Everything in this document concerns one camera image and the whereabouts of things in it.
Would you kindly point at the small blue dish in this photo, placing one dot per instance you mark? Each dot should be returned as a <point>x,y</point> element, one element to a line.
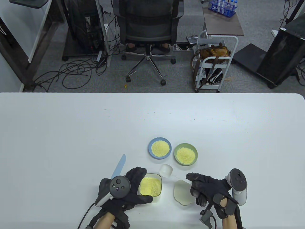
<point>150,153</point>

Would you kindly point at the person's right hand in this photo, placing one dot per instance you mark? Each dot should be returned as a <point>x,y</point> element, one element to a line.
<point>209,186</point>

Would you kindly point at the white stand foot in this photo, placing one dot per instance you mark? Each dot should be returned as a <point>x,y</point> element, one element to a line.
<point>274,33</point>

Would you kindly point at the small green dish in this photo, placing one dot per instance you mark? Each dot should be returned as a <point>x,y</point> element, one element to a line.
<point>177,145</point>

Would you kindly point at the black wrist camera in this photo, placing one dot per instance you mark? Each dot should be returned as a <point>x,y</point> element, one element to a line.
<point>206,218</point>

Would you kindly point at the white plastic coffee spoon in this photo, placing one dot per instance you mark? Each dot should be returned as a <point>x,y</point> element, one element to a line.
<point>165,169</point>

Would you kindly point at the person's left forearm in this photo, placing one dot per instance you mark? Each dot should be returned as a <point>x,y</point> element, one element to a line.
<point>106,220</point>

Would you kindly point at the black flat base plate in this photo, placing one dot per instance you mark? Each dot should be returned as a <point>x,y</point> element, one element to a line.
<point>250,56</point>

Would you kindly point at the black and white controller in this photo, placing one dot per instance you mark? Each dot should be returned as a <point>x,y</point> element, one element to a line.
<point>237,180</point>
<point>120,187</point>

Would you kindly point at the cream container lid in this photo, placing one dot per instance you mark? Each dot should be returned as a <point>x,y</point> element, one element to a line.
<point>182,194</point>

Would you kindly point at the brown leather bag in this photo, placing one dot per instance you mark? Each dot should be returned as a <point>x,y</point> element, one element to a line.
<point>214,51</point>

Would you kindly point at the brown side table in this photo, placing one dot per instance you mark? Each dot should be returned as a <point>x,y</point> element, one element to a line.
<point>221,23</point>

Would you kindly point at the person's right forearm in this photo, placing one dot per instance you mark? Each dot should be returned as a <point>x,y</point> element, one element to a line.
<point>230,221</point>

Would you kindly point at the white desk with dark frame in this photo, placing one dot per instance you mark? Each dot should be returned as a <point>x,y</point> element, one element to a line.
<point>43,47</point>

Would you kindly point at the blue test tube rack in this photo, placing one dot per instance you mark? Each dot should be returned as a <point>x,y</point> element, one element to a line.
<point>222,10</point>

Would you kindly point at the black computer tower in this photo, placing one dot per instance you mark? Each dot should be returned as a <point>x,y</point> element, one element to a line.
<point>78,23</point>

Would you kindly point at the person's left hand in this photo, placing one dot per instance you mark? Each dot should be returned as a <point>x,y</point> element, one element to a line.
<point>135,177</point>

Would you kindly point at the black glossy computer case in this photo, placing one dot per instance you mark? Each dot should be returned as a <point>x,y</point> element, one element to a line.
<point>281,54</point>

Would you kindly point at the white rolling cart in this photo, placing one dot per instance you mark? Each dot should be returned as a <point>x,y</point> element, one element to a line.
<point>207,87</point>

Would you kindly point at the yellow chicken bouillon heap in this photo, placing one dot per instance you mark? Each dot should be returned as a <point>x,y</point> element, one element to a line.
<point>160,148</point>
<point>185,155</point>

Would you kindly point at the clear chicken bouillon container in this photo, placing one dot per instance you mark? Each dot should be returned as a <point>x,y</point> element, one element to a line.
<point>150,186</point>

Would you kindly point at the light blue plastic knife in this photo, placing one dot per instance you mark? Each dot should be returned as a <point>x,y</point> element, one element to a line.
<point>120,164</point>

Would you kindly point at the black and white bag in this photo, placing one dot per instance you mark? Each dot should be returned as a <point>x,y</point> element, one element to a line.
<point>214,77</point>

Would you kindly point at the white metal desk leg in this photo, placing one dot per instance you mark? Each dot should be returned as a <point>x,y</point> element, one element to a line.
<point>104,35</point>

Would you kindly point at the black mesh office chair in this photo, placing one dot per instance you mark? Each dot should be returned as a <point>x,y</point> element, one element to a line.
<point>147,31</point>

